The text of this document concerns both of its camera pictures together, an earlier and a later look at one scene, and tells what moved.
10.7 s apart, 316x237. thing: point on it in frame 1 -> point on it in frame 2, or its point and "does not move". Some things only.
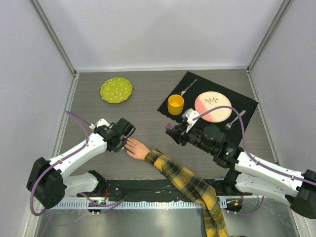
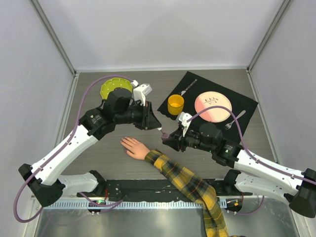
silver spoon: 183,92 does not move
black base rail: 153,190 does not move
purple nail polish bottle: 170,127 -> 165,136
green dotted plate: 116,90 does not move
